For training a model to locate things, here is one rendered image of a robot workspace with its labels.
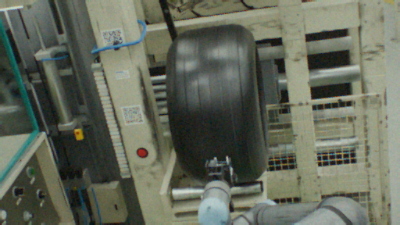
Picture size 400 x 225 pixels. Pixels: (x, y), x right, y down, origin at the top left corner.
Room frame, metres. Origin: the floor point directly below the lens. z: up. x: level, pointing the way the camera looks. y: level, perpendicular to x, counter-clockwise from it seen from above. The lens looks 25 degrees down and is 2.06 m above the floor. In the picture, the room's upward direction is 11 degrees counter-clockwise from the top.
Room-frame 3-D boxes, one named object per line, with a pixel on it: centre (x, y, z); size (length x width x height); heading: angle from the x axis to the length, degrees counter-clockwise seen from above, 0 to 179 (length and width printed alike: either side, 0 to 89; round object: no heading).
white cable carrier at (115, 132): (1.93, 0.31, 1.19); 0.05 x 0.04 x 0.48; 169
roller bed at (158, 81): (2.33, 0.11, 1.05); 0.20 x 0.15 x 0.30; 79
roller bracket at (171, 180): (1.95, 0.14, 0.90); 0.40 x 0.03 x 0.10; 169
